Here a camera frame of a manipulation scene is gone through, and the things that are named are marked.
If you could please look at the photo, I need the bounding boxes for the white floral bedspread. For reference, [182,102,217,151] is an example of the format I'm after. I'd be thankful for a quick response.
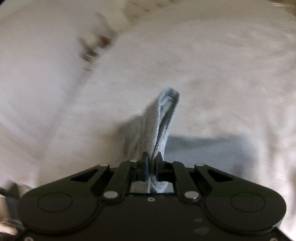
[1,1,295,239]

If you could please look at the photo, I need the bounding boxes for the grey speckled sweatpants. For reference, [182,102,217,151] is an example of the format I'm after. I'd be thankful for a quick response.
[119,88,255,193]

